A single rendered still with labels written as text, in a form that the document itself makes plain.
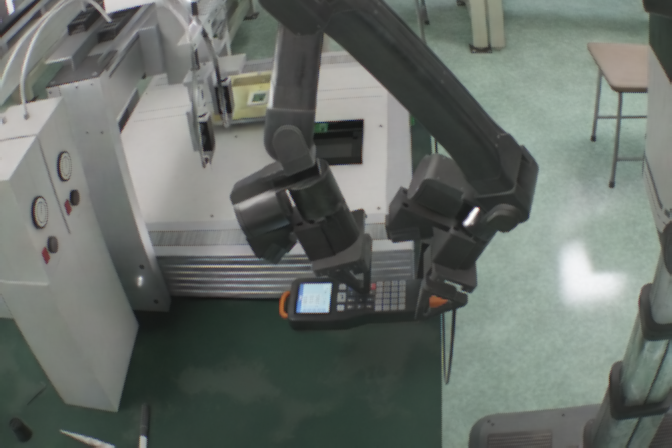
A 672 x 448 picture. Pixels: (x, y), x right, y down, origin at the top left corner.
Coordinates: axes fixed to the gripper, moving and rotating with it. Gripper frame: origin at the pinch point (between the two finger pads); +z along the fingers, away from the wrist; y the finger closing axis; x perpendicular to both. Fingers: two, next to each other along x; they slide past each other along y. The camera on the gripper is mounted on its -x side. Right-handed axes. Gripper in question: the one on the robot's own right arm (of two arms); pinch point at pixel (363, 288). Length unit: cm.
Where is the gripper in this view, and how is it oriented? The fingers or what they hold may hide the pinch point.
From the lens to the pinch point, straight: 102.8
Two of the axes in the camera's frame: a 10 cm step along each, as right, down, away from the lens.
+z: 3.5, 7.7, 5.3
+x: 9.3, -2.6, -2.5
